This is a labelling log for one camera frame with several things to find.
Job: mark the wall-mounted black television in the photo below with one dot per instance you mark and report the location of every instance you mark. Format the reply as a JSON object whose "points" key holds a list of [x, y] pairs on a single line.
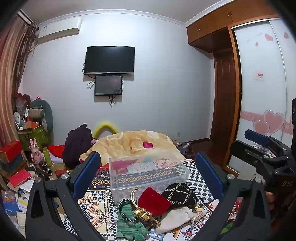
{"points": [[109, 59]]}

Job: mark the dark clothes heap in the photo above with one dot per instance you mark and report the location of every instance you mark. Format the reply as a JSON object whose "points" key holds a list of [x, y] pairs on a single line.
{"points": [[185, 148]]}

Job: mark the red book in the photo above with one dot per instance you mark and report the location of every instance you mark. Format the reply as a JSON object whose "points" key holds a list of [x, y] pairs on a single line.
{"points": [[20, 178]]}

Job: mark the dark flat box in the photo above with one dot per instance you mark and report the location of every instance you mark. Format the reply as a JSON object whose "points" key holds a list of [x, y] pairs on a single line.
{"points": [[12, 164]]}

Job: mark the red wardrobe sticker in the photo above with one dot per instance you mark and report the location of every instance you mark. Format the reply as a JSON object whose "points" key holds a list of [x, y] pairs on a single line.
{"points": [[260, 75]]}

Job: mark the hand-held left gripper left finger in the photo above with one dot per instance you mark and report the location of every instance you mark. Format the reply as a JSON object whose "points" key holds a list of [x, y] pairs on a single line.
{"points": [[89, 172]]}

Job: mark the brown striped curtain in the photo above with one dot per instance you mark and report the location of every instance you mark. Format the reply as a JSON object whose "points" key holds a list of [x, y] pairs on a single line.
{"points": [[11, 76]]}

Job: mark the clear plastic storage box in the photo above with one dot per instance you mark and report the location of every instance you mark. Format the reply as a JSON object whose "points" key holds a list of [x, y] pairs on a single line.
{"points": [[148, 171]]}

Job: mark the dark purple bag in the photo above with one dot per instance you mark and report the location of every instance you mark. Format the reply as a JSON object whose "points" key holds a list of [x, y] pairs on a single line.
{"points": [[76, 146]]}

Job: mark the wooden wardrobe with white doors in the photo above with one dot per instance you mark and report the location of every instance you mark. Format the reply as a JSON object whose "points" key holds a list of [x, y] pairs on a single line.
{"points": [[261, 69]]}

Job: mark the patterned bed sheet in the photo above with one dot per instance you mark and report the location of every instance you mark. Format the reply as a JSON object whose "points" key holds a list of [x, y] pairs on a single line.
{"points": [[99, 204]]}

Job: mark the red gift box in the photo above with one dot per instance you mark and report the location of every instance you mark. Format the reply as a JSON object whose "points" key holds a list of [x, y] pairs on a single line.
{"points": [[10, 150]]}

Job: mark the grey-green plush pillow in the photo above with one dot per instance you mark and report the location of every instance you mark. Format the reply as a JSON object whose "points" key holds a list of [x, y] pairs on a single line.
{"points": [[45, 111]]}

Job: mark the black and white checkered cloth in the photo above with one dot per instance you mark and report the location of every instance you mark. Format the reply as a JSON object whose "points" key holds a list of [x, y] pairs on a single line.
{"points": [[196, 176]]}

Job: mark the white air conditioner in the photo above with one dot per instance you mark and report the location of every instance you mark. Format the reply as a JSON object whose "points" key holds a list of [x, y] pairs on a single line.
{"points": [[59, 29]]}

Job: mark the yellow foam tube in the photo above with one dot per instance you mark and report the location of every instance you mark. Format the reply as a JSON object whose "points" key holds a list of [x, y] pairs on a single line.
{"points": [[105, 126]]}

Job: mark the black flashlight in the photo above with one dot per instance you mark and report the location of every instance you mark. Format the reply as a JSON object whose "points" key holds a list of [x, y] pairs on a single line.
{"points": [[46, 168]]}

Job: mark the pile of papers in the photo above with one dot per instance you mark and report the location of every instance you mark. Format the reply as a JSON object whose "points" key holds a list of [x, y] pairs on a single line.
{"points": [[25, 192]]}

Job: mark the green cylindrical bottle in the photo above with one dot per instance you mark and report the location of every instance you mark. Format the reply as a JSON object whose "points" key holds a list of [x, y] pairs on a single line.
{"points": [[48, 156]]}

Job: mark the red cloth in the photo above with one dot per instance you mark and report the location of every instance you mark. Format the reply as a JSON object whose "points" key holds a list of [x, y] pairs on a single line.
{"points": [[57, 150]]}

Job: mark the green storage box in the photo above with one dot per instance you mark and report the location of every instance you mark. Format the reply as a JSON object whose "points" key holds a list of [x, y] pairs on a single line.
{"points": [[34, 136]]}

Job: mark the green knitted cloth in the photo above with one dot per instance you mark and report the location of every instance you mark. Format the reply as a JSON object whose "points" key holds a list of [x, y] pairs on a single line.
{"points": [[129, 229]]}

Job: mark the brown wooden door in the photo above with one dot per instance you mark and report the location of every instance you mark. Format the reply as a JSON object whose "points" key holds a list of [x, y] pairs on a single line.
{"points": [[223, 99]]}

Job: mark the blue booklet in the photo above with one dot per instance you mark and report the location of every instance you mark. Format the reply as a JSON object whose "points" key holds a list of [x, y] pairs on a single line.
{"points": [[9, 202]]}

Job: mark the small black wall monitor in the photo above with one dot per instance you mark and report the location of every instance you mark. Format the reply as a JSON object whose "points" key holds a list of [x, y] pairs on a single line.
{"points": [[108, 85]]}

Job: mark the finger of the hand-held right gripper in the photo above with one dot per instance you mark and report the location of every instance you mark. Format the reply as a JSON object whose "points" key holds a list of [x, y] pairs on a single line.
{"points": [[256, 136], [245, 153]]}

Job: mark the pink bunny toy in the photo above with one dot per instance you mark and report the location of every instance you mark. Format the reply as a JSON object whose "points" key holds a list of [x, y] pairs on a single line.
{"points": [[36, 151]]}

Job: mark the white cloth pouch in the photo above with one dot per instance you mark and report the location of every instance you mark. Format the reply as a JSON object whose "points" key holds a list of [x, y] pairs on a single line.
{"points": [[175, 220]]}

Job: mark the yellow floral quilt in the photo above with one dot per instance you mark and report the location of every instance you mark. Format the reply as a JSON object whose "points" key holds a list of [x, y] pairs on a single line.
{"points": [[129, 143]]}

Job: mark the pink cloth square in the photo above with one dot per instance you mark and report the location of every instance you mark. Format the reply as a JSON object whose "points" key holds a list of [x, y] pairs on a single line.
{"points": [[148, 145]]}

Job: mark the red can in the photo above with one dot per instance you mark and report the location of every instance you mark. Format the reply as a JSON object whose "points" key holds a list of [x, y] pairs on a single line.
{"points": [[61, 173]]}

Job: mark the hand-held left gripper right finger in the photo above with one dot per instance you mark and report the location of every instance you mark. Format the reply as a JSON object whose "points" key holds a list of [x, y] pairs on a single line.
{"points": [[208, 176]]}

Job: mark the red velvet pouch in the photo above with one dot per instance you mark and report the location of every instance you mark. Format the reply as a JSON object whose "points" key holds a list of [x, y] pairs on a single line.
{"points": [[153, 201]]}

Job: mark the person's right hand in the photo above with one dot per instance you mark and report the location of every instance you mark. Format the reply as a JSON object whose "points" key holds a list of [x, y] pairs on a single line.
{"points": [[270, 200]]}

